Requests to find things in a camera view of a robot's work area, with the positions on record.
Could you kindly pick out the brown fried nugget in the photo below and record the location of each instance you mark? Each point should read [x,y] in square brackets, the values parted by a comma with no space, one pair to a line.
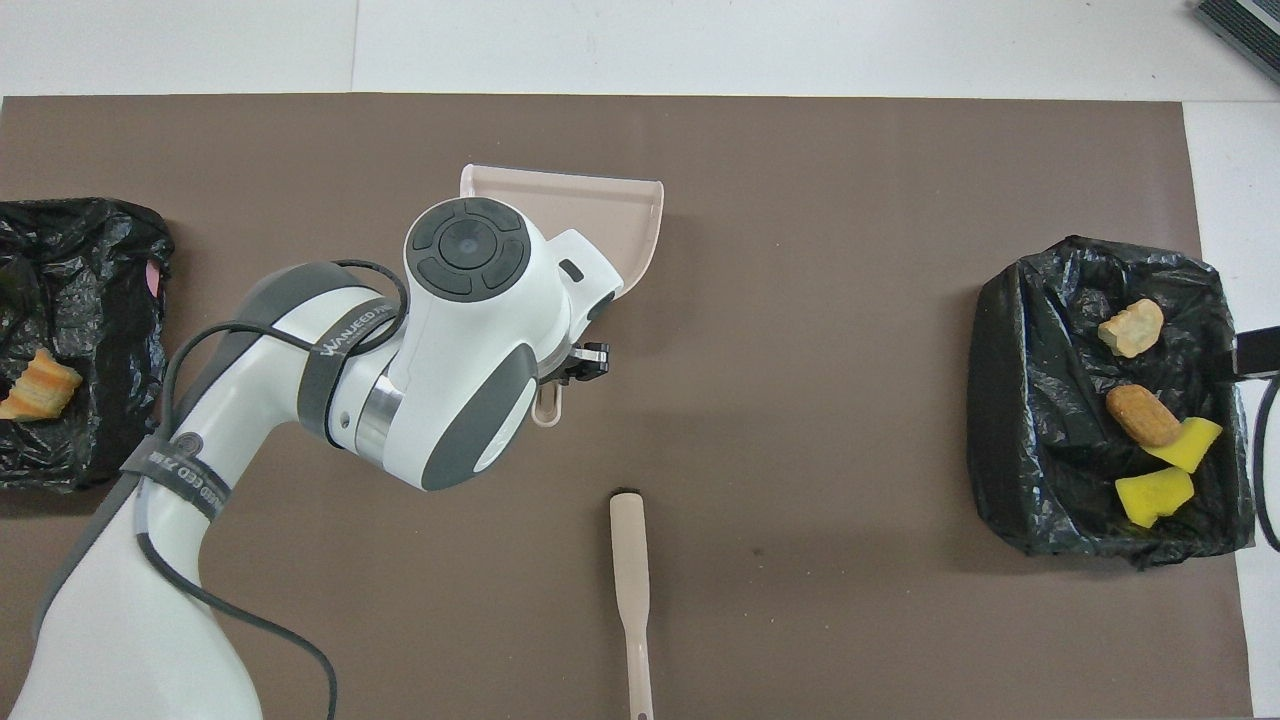
[1142,415]

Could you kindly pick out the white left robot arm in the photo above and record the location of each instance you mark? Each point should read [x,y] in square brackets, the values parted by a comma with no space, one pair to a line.
[470,330]

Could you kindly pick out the beige plastic dustpan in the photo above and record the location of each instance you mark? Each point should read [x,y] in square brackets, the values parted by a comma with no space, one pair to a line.
[600,215]

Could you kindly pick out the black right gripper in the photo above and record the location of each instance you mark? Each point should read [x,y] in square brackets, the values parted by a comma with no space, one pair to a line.
[1258,352]

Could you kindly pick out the grey ribbed panel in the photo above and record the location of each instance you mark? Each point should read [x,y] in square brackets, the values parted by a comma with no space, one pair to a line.
[1240,30]

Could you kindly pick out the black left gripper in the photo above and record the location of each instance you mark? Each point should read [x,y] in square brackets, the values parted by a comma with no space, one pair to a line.
[556,372]

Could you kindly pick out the tan toast chunk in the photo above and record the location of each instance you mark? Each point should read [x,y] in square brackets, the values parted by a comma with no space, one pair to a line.
[40,388]

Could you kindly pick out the bin with black bag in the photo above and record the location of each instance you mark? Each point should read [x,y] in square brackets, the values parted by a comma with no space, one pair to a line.
[90,300]
[1030,420]

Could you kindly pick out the small croissant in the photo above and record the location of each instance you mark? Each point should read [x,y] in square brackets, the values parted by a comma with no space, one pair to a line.
[1132,328]

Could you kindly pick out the small yellow sponge piece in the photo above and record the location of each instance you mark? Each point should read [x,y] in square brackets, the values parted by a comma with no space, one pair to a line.
[1190,445]

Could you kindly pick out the brown table mat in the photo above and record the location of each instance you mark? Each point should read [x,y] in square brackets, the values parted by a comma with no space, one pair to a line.
[800,600]

